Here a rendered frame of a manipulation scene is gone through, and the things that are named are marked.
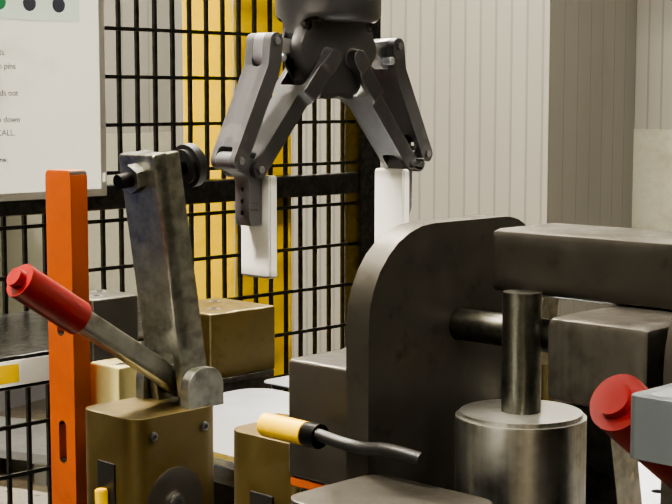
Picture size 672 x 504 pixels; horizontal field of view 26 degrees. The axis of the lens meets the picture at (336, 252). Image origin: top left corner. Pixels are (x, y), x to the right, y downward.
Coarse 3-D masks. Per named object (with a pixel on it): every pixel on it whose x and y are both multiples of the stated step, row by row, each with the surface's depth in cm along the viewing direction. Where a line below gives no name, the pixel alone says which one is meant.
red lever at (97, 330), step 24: (24, 264) 87; (24, 288) 86; (48, 288) 87; (48, 312) 87; (72, 312) 88; (96, 336) 90; (120, 336) 91; (120, 360) 93; (144, 360) 93; (168, 384) 94
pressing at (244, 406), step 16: (224, 400) 121; (240, 400) 121; (256, 400) 121; (272, 400) 121; (288, 400) 121; (224, 416) 115; (240, 416) 115; (256, 416) 115; (224, 432) 109; (224, 448) 104; (224, 464) 99; (640, 464) 99; (224, 480) 99; (640, 480) 95; (656, 480) 95; (656, 496) 91
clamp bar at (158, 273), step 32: (128, 160) 92; (160, 160) 91; (192, 160) 94; (128, 192) 93; (160, 192) 91; (128, 224) 94; (160, 224) 92; (160, 256) 92; (192, 256) 94; (160, 288) 93; (192, 288) 94; (160, 320) 94; (192, 320) 94; (160, 352) 96; (192, 352) 94
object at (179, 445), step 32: (96, 416) 92; (128, 416) 91; (160, 416) 91; (192, 416) 93; (96, 448) 93; (128, 448) 90; (160, 448) 91; (192, 448) 93; (96, 480) 93; (128, 480) 91; (160, 480) 91; (192, 480) 93
